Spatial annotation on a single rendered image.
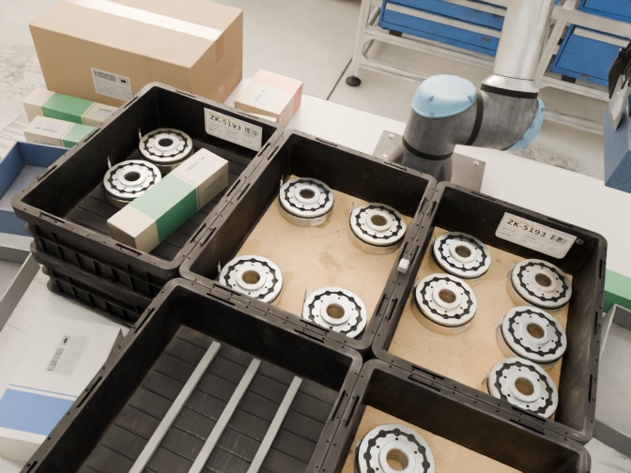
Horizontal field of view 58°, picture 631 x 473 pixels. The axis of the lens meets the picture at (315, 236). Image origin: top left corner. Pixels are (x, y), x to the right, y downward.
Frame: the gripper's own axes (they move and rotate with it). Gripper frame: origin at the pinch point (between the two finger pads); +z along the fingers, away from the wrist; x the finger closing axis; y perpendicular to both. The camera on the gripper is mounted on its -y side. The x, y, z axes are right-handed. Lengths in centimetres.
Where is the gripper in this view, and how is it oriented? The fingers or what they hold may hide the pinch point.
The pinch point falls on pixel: (622, 120)
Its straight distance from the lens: 99.8
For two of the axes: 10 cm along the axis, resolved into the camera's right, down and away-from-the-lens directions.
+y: -3.6, 6.7, -6.5
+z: -0.2, 6.9, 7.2
